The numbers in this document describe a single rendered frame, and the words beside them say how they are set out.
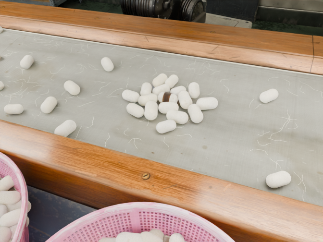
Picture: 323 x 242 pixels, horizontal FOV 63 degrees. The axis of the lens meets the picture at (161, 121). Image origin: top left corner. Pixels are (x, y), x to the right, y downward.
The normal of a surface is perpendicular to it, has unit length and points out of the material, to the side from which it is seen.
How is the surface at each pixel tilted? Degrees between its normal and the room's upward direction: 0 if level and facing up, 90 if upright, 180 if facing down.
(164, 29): 0
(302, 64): 45
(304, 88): 0
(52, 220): 0
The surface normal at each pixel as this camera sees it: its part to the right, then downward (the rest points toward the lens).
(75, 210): -0.05, -0.70
